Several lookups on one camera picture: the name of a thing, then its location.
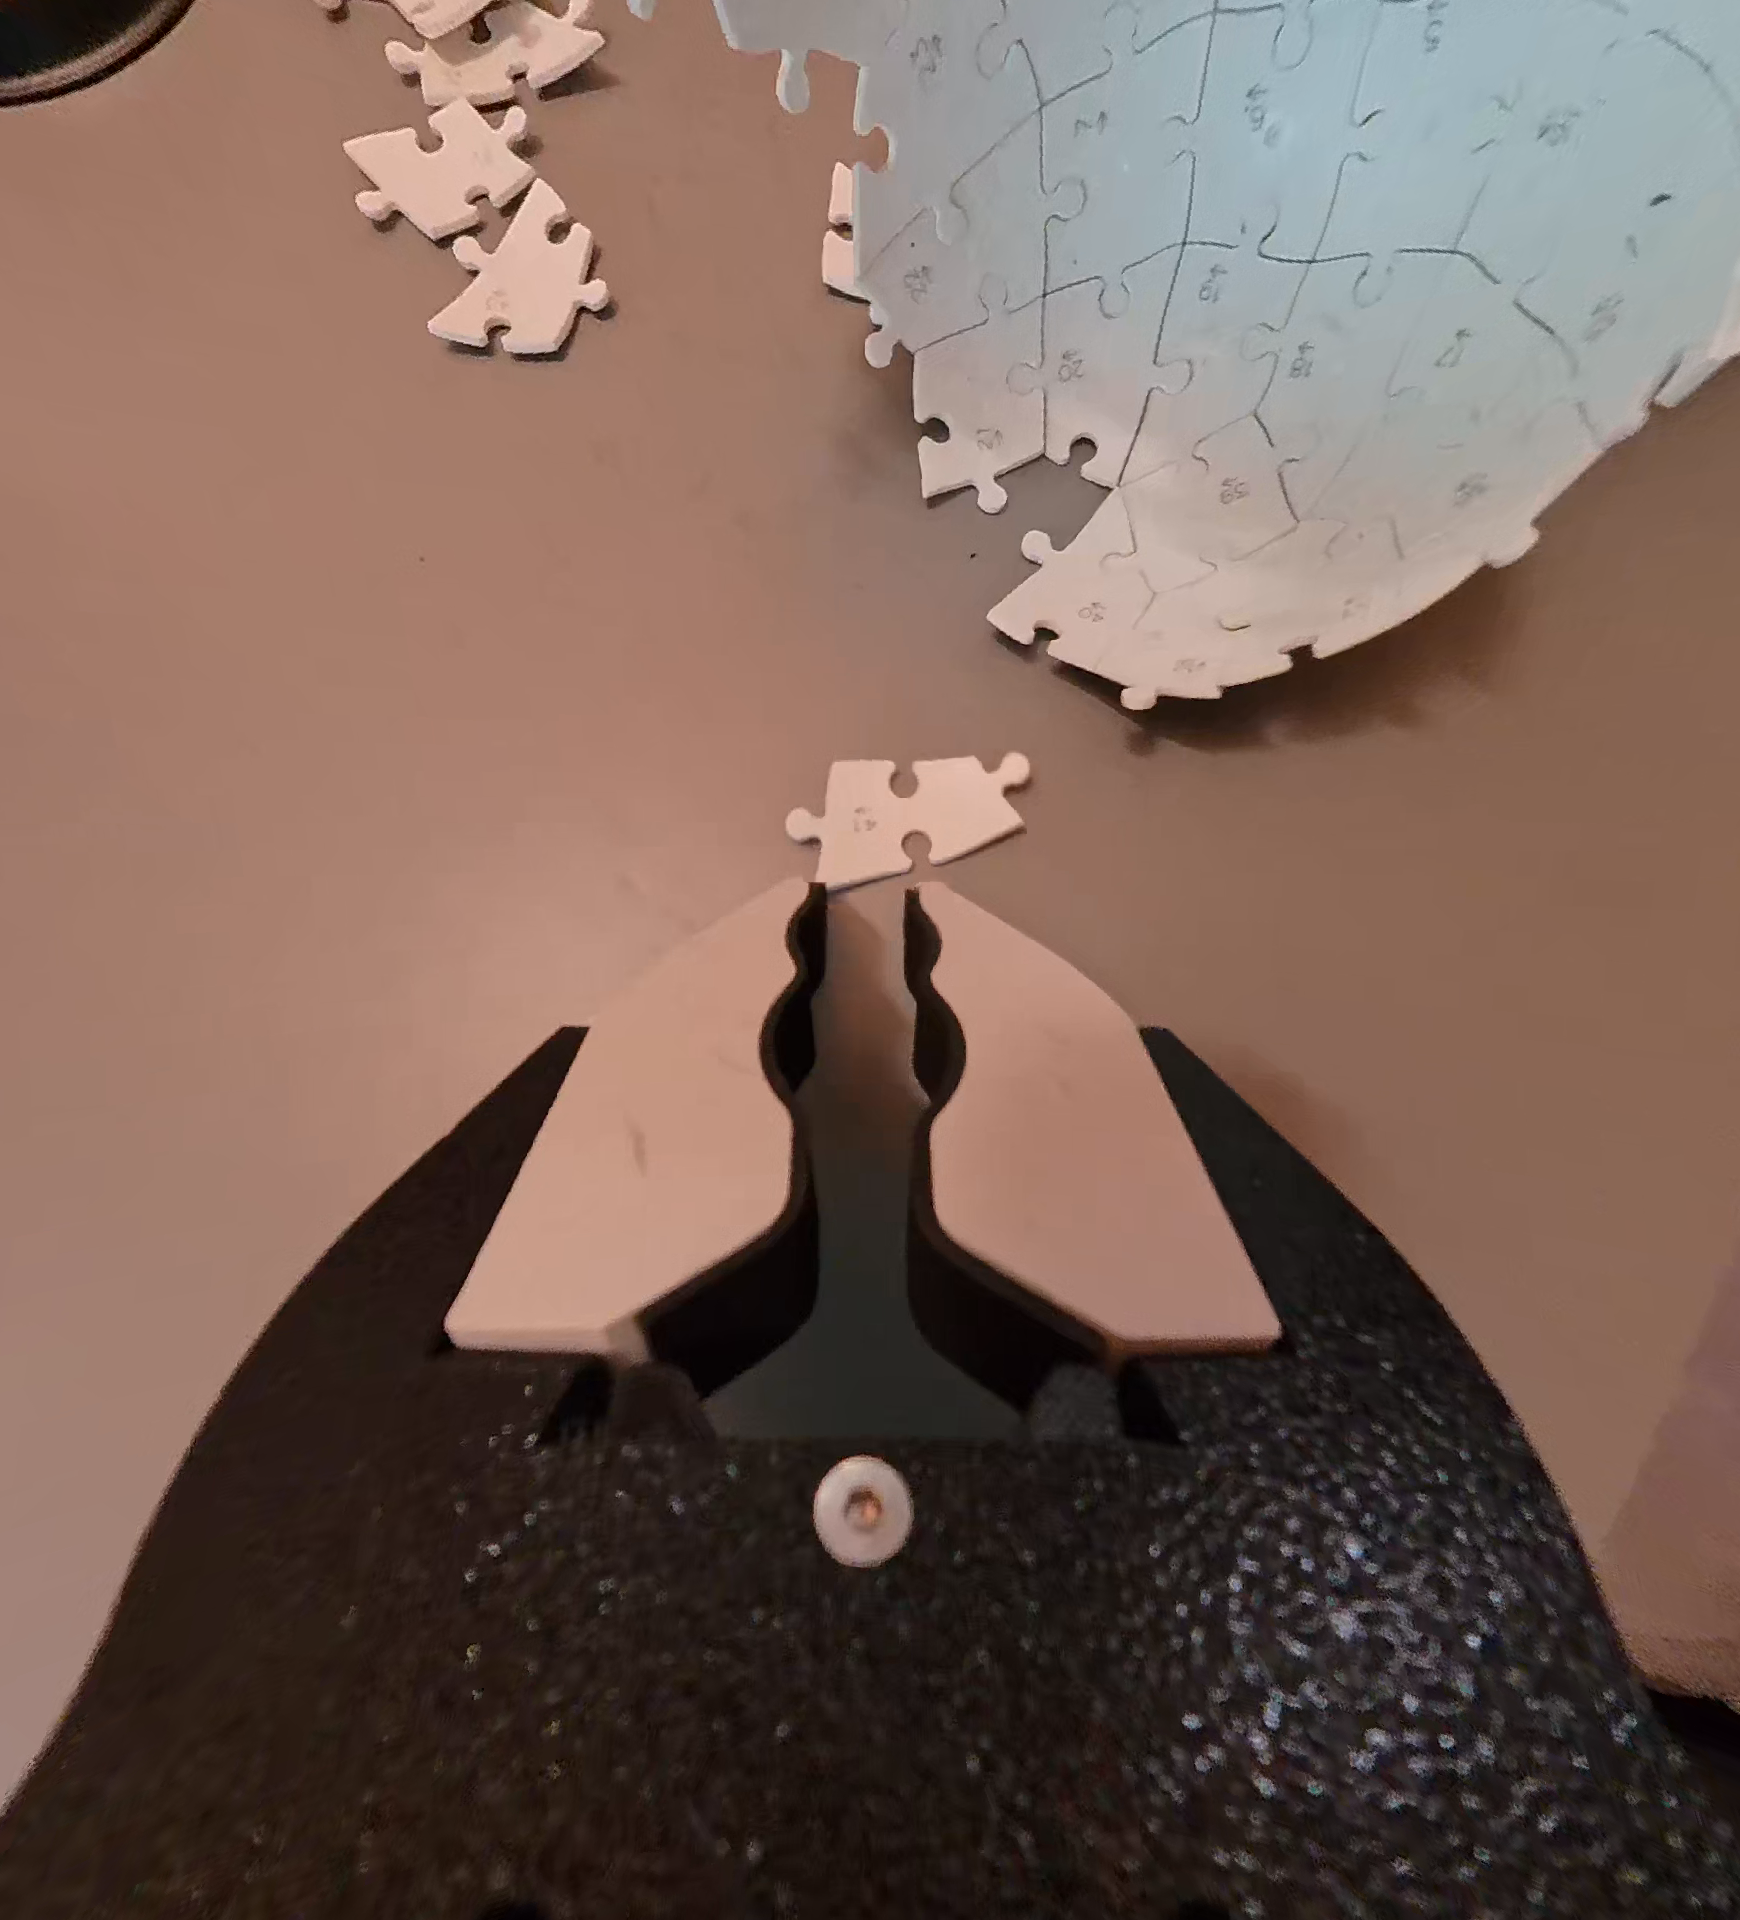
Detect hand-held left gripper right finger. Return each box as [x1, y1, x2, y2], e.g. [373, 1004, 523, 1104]
[904, 883, 1287, 1415]

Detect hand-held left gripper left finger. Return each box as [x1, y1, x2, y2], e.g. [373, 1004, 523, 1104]
[441, 879, 830, 1394]

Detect joined white jigsaw pair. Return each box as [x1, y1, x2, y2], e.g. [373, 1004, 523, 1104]
[785, 749, 1034, 890]

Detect colourful puzzle ball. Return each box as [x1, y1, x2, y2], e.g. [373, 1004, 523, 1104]
[819, 0, 1740, 711]

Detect scattered loose puzzle pieces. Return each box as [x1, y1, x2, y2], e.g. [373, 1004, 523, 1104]
[314, 0, 618, 359]

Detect black round ball stand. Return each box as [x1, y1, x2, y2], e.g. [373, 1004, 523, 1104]
[0, 0, 197, 104]

